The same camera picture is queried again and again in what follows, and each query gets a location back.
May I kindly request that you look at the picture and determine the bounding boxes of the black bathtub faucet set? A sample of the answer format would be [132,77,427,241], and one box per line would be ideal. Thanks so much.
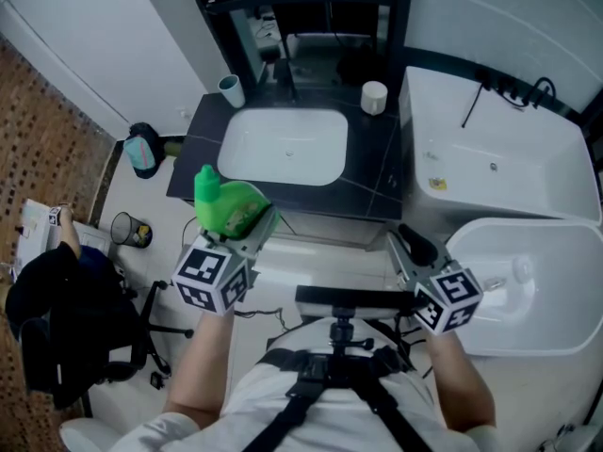
[484,71,560,110]

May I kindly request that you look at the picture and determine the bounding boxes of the black sink faucet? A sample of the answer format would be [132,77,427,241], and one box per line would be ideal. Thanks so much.
[272,58,302,107]

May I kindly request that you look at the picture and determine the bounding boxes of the dark green oval bathtub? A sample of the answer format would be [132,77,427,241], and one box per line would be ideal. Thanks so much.
[445,218,603,358]

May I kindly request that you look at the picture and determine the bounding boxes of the white rectangular bathtub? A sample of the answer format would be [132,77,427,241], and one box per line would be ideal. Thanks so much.
[399,66,603,228]

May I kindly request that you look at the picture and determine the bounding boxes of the white mug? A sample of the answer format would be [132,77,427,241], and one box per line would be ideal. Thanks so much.
[361,80,389,117]

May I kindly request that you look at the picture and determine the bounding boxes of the dark wooden vanity cabinet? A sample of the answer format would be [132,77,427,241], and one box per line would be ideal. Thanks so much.
[167,91,405,249]

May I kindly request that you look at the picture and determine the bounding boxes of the green detergent bottle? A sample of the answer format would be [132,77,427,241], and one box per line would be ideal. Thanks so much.
[193,164,273,240]

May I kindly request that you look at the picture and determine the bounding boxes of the black metal mirror shelf frame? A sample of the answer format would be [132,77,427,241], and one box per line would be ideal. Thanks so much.
[181,0,416,107]

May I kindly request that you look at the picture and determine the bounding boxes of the black high-back office chair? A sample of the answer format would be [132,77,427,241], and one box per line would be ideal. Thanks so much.
[18,247,195,412]

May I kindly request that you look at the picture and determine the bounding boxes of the black power cable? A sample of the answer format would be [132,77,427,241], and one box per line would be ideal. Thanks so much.
[235,306,288,333]

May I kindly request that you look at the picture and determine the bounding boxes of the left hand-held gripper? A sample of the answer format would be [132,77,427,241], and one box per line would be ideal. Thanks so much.
[170,206,282,317]

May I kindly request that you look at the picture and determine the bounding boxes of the black chest harness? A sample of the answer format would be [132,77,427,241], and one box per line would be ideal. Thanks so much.
[261,344,434,452]

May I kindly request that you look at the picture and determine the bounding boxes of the white sink basin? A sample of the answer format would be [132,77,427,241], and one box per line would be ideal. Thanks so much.
[216,107,350,187]

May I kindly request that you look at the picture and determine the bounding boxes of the person's white shirt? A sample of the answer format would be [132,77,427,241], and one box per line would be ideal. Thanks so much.
[107,317,500,452]

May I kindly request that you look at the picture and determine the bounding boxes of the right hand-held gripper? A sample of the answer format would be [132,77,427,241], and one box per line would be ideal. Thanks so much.
[385,222,485,336]

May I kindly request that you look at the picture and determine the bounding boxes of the tall white cup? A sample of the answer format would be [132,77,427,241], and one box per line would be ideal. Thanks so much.
[217,74,246,109]

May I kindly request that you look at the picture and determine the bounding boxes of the black hand shower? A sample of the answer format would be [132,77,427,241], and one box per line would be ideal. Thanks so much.
[461,76,491,130]

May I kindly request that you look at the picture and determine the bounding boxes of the black wire wastebasket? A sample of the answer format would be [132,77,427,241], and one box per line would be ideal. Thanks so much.
[110,211,155,250]

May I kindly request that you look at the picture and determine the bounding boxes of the person's right forearm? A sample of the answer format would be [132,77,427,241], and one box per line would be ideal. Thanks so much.
[423,330,498,430]

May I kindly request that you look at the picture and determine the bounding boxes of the person's left forearm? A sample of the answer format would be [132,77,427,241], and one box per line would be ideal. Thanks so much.
[162,306,236,430]

